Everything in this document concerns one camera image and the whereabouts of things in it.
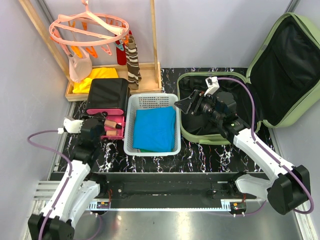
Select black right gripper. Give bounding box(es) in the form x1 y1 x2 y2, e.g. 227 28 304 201
174 89 224 123

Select beige cosmetic bottle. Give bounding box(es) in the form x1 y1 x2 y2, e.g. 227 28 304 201
104 119 122 129

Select magenta plastic tray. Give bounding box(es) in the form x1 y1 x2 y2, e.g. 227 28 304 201
86 108 126 140

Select blue shirt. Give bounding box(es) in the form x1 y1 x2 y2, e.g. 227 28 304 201
132 106 176 153

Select green shirt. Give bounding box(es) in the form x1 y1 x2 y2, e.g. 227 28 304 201
136 148 155 153

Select green hard-shell suitcase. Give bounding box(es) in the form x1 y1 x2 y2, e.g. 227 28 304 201
177 12 320 132

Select brown capped cosmetic bottle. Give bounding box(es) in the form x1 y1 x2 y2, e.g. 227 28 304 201
105 130 118 137

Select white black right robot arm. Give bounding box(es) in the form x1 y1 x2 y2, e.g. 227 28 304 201
174 90 314 215

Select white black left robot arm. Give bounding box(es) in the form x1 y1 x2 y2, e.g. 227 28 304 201
27 116 108 240

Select black box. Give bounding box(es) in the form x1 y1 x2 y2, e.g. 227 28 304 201
86 78 130 112

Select yellow shorts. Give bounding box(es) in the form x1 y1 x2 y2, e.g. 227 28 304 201
72 67 119 95

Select wooden clothes rack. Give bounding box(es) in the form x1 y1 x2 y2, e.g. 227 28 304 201
18 0 163 102

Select white plastic mesh basket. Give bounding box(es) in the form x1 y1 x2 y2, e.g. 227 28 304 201
123 93 181 157

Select brown striped sock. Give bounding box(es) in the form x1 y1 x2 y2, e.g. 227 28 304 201
124 34 142 90

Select pale pink garment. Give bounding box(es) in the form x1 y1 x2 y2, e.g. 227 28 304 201
67 46 93 83

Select orange clothespin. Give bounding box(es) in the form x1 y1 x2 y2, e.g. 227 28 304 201
85 46 98 58

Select red garment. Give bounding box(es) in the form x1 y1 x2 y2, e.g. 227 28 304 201
116 30 132 66

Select teal clothespin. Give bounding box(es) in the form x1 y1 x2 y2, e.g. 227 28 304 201
114 41 124 52

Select pink round clip hanger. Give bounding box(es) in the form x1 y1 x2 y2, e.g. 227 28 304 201
49 0 130 56

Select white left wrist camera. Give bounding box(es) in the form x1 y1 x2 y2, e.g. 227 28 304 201
57 117 84 135

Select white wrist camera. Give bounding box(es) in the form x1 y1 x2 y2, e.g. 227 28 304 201
204 76 220 96
57 117 84 135

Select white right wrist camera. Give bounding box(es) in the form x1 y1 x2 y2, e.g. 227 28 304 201
204 76 220 96

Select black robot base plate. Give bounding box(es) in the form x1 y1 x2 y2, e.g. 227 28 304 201
101 172 264 211

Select aluminium frame rail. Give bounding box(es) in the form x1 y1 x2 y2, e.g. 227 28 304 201
28 172 307 240

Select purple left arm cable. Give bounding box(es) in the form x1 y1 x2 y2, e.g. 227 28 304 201
26 129 105 240

